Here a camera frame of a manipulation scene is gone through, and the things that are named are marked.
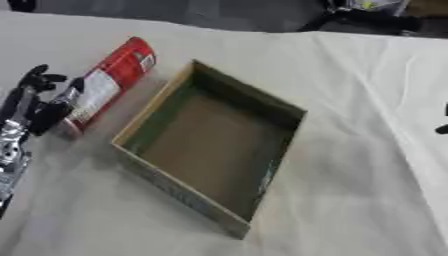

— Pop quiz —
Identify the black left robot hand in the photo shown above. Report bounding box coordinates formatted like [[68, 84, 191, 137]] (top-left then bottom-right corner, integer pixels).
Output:
[[0, 64, 88, 137]]

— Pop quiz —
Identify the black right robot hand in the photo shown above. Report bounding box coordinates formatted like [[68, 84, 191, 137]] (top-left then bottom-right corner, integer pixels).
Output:
[[434, 103, 448, 135]]

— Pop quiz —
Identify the red cylindrical bottle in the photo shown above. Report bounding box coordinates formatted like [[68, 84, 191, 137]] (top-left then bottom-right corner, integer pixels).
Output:
[[56, 36, 158, 138]]

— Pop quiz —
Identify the open cardboard box green inside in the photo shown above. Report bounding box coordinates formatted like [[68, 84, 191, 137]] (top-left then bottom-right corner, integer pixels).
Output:
[[110, 59, 310, 240]]

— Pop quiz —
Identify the dark chair base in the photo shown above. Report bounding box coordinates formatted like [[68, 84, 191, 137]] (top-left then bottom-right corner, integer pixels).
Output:
[[5, 0, 39, 13]]

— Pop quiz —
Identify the black tripod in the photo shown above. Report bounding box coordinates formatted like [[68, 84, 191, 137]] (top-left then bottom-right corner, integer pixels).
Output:
[[295, 0, 424, 36]]

